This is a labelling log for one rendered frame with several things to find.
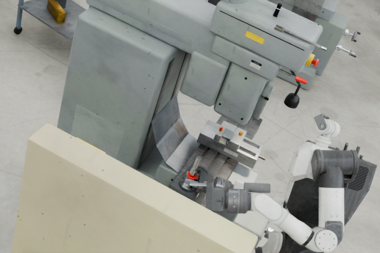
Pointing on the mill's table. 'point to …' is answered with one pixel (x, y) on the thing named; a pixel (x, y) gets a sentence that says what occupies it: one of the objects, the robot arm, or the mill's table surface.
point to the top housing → (266, 31)
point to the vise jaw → (234, 143)
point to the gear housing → (245, 58)
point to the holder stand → (178, 186)
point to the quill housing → (239, 94)
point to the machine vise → (212, 135)
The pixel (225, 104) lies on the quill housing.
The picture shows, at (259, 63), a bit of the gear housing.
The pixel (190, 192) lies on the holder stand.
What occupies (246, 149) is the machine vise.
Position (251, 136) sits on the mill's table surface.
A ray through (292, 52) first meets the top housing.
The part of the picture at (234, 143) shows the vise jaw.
